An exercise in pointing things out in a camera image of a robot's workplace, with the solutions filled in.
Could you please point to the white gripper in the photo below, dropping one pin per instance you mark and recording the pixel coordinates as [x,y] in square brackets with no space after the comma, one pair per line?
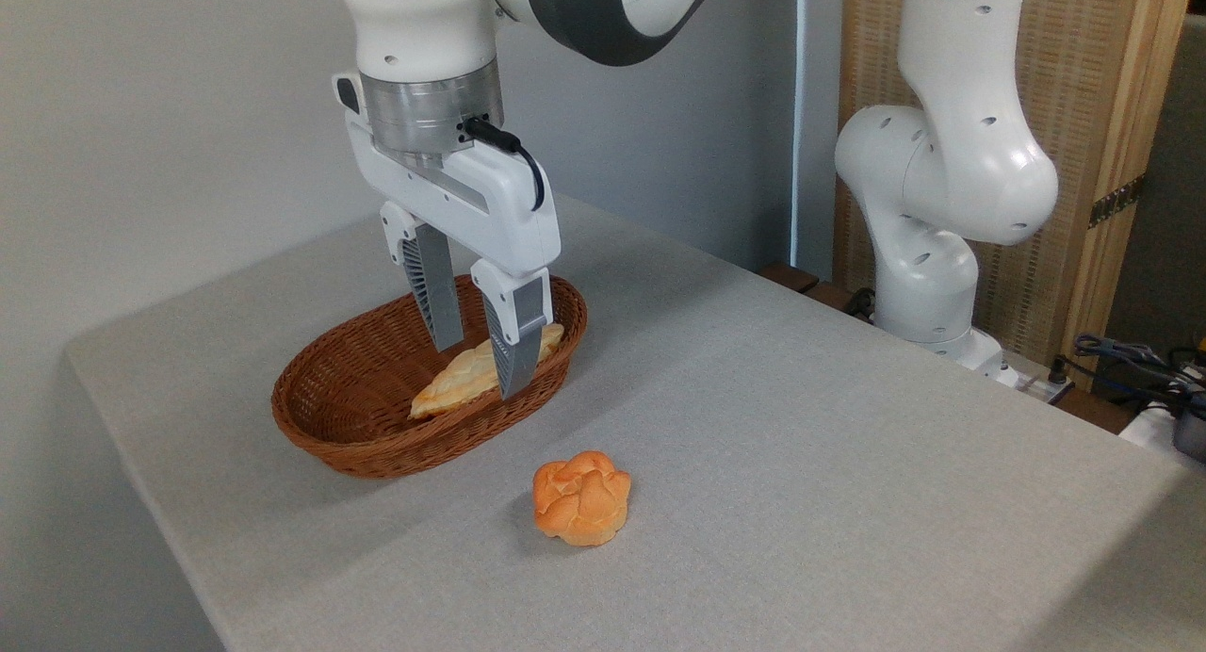
[490,209]

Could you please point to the round orange bread bun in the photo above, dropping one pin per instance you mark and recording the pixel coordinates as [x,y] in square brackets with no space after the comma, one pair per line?
[582,501]

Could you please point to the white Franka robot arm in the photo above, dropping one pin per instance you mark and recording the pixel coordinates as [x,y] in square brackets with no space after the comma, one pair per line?
[952,162]

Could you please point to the long braided bread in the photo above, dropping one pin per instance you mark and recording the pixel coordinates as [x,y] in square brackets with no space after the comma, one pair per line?
[457,379]

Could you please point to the brown wicker basket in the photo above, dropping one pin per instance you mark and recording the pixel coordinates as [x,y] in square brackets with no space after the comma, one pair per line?
[377,445]

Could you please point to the metal screen hinge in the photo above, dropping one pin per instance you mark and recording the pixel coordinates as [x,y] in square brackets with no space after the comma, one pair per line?
[1116,200]

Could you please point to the wooden woven folding screen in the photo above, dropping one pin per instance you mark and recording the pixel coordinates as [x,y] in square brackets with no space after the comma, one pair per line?
[1083,68]

